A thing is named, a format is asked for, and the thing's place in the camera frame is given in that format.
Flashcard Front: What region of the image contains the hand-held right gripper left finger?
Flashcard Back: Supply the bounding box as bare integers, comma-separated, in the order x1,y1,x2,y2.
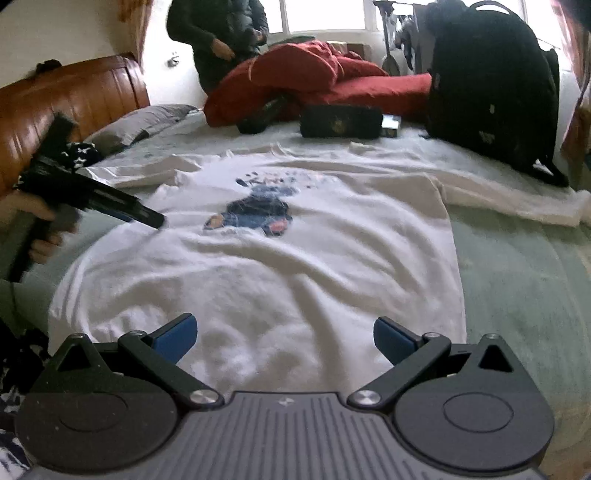
55,313,223,409

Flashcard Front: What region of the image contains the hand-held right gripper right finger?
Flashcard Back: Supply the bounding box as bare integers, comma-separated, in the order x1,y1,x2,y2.
346,316,516,409

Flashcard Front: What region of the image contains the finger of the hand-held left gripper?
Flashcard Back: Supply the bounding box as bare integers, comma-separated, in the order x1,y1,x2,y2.
104,185,166,229

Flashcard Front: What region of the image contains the white printed sweatshirt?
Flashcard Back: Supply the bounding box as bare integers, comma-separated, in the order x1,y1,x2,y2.
48,141,591,384

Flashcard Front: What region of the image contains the person's left hand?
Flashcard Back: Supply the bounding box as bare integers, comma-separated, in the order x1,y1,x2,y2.
0,190,64,265

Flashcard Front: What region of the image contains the star patterned dark cloth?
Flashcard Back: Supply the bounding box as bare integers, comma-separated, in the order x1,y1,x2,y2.
60,141,105,169

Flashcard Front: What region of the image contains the grey pillow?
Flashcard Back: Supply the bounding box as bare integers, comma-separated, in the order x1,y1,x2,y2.
83,104,199,155

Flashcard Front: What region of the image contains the wooden headboard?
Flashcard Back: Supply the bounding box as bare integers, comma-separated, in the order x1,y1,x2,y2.
0,53,151,195

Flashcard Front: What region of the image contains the person's dark patterned clothing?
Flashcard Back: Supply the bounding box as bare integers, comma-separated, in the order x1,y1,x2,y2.
0,318,51,462

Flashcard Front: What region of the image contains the pink curtain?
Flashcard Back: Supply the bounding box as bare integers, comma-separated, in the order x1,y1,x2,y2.
117,0,155,61
554,0,591,93

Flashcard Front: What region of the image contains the red duvet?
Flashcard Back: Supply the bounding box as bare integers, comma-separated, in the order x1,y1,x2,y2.
203,39,435,127

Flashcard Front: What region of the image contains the dark pouch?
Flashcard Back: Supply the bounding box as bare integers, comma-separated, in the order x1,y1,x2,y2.
300,104,384,139

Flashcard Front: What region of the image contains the wooden chair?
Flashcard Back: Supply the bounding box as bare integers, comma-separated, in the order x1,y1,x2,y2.
561,106,591,190

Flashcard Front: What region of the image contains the cardboard box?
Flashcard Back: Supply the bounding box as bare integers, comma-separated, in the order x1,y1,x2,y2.
328,41,370,58

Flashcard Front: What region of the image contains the black backpack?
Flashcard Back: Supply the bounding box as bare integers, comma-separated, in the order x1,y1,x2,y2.
422,0,570,188

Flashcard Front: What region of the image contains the metal rack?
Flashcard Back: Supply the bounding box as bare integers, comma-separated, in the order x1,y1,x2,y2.
374,0,416,77

